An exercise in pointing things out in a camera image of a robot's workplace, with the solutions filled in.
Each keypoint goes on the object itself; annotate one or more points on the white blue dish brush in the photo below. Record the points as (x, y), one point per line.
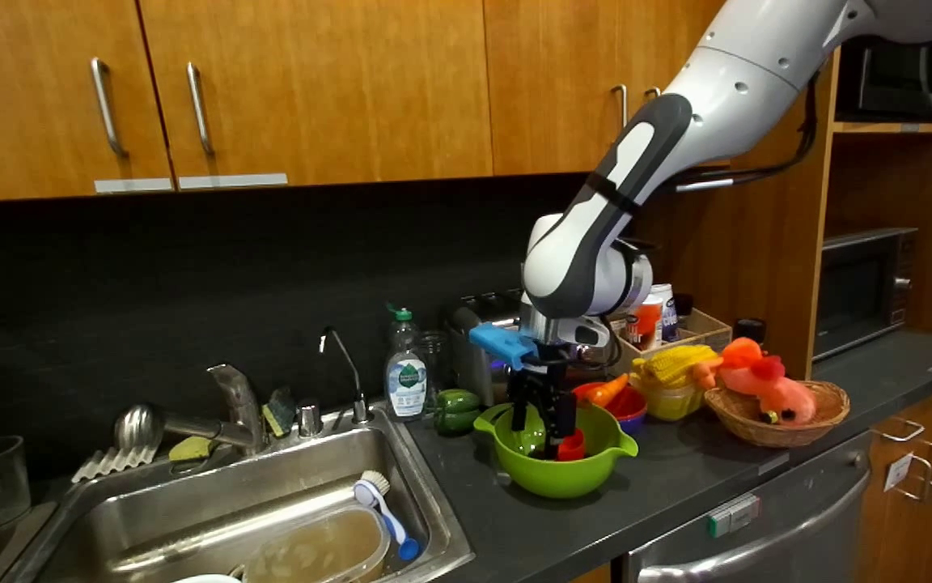
(372, 493)

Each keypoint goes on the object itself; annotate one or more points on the yellow green sponge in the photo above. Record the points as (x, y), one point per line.
(187, 448)

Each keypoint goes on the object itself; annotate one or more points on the orange pink plush toy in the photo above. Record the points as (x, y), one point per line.
(751, 373)

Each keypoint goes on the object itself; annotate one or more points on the slotted metal spatula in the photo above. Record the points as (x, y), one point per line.
(110, 463)

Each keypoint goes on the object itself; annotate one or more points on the clear plastic container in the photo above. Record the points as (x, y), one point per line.
(315, 550)

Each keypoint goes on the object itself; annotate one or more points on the wooden shelf unit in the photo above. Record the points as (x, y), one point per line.
(783, 270)

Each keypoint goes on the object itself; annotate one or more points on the green mixing bowl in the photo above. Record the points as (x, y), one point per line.
(558, 473)

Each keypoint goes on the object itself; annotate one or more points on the silver toaster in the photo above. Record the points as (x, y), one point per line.
(467, 343)

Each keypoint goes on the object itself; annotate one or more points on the wooden cabinet door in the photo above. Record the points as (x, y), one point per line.
(325, 85)
(552, 75)
(23, 97)

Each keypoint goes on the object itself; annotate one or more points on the wooden base cabinet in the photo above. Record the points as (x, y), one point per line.
(919, 518)

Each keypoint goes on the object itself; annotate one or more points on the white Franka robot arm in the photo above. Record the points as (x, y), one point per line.
(726, 85)

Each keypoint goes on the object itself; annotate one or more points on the small yellow bowl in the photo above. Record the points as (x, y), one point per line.
(666, 402)

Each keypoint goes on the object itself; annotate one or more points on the wicker basket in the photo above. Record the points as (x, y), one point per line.
(768, 432)

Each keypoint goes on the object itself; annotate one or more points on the white cabinet label strip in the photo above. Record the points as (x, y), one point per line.
(235, 180)
(134, 185)

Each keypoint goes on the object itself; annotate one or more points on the clear dish soap bottle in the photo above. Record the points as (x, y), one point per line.
(406, 376)

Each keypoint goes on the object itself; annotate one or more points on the white hanging tag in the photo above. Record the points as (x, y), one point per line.
(896, 466)

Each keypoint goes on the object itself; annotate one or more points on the black toaster oven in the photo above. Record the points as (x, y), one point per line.
(859, 287)

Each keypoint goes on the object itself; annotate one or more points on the orange toy carrot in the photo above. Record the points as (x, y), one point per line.
(604, 388)

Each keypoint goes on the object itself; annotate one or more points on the wide metal faucet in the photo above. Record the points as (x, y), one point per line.
(240, 407)

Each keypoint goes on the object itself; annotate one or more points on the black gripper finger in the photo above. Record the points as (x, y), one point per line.
(524, 429)
(563, 423)

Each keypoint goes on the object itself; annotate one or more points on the white canister purple label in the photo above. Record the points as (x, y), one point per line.
(664, 302)

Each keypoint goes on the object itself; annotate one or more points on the dark green scrub sponge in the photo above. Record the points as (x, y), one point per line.
(278, 411)

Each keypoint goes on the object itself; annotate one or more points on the stainless steel dishwasher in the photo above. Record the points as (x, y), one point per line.
(768, 538)

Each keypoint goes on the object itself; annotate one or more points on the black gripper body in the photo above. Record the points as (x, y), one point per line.
(540, 385)

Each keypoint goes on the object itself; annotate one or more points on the white plate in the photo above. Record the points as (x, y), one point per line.
(207, 578)

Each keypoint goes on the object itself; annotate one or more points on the white canister red label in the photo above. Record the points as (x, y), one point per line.
(644, 321)

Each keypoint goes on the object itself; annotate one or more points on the green bell pepper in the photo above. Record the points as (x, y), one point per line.
(453, 411)

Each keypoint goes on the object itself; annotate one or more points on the black steel microwave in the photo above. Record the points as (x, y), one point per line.
(896, 69)

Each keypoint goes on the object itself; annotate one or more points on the thin curved metal faucet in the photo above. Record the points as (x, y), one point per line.
(350, 373)

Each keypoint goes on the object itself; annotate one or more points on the yellow toy banana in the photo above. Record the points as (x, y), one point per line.
(676, 361)

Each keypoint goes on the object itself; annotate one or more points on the glass jar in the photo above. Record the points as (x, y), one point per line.
(2, 479)

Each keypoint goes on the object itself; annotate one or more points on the dishwasher status magnet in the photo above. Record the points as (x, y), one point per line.
(733, 517)

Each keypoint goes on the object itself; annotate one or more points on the wooden condiment box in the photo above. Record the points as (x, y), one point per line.
(702, 326)

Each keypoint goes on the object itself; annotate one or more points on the metal ladle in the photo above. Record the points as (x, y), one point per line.
(136, 429)

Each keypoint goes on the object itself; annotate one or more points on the stainless steel sink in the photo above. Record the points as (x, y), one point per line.
(216, 485)

